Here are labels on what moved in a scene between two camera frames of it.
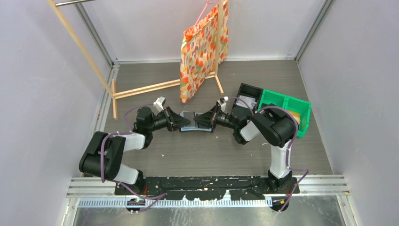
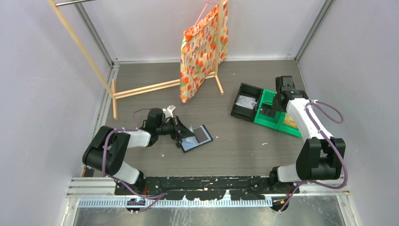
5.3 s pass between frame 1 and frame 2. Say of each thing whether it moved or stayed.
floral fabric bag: stayed
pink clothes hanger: stayed
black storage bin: stayed
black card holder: moved
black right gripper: moved
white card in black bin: stayed
